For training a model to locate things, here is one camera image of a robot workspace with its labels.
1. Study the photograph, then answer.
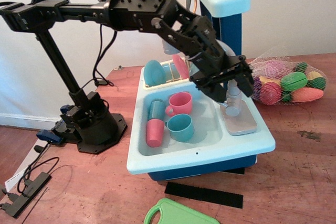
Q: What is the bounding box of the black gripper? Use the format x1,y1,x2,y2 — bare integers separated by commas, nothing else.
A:
189,50,254,103

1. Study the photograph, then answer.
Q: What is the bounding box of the light blue toy sink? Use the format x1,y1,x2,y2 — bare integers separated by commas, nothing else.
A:
127,77,276,180

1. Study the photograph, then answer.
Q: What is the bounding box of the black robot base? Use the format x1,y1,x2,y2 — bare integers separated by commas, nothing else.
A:
51,90,127,154

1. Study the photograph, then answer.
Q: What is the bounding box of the green cutting board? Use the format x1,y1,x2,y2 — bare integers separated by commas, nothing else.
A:
143,198,219,224

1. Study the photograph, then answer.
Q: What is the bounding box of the pink plate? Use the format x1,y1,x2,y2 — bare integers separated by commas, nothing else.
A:
172,54,189,79

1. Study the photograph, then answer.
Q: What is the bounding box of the pink tumbler cup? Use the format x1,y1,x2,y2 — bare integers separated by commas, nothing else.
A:
146,119,164,147

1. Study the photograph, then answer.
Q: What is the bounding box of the white paper label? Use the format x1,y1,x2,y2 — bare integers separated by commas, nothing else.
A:
5,170,24,191

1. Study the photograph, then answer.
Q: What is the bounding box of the grey toy faucet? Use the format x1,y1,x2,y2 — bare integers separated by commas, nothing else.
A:
161,40,257,137

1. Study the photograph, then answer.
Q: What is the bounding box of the net bag of toy food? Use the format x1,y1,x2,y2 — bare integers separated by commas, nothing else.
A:
250,55,327,105

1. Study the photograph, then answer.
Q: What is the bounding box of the black camera cable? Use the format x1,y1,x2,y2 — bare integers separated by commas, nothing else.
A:
93,23,118,87

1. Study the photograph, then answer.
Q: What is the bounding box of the black velcro strip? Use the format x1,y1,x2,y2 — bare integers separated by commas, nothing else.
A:
165,182,244,209

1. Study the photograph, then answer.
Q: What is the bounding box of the orange dish brush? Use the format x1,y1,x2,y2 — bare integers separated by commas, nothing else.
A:
186,0,201,15

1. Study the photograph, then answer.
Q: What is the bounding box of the teal tumbler cup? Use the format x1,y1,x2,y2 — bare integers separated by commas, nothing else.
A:
148,99,166,121

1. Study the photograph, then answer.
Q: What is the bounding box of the teal plate left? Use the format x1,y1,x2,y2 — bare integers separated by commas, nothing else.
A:
144,60,166,87

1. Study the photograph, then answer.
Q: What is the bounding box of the blue toy water tower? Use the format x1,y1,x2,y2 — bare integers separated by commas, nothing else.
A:
199,0,251,55

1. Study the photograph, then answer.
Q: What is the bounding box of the black usb hub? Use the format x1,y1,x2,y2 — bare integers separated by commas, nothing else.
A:
1,172,51,218

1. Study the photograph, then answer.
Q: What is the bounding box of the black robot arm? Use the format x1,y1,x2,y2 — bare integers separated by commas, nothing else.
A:
1,0,254,109

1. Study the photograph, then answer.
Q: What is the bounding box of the blue clamp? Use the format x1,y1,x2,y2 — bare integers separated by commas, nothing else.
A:
36,130,62,145

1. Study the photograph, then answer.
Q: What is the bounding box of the teal mug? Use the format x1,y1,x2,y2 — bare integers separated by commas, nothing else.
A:
165,114,194,142

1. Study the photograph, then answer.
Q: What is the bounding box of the cream dish rack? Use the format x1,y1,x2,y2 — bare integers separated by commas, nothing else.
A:
141,57,198,91

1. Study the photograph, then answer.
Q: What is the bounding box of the pink mug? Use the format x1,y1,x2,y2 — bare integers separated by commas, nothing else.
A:
165,92,193,117

